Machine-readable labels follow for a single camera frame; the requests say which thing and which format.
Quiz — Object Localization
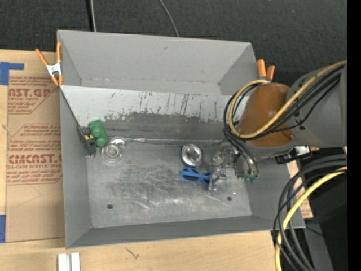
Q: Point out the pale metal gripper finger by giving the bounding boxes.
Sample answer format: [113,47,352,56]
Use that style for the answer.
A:
[211,150,230,167]
[208,166,228,192]

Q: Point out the blue sunglasses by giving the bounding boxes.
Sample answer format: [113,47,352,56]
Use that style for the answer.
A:
[180,167,213,184]

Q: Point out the clear glass cup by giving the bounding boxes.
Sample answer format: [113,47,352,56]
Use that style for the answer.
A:
[180,143,203,168]

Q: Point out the grey metal bin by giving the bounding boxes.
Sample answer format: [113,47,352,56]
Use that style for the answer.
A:
[56,29,307,250]

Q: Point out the green toy block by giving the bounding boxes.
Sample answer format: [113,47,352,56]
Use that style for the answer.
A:
[88,119,108,148]

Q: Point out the black and yellow small tool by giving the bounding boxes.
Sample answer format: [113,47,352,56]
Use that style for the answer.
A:
[76,126,97,160]

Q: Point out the brown cardboard board, red print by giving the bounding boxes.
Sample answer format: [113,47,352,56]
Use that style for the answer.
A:
[0,49,66,243]

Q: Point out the black cylinder on white bracket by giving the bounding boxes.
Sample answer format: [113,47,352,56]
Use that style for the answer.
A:
[275,145,312,164]

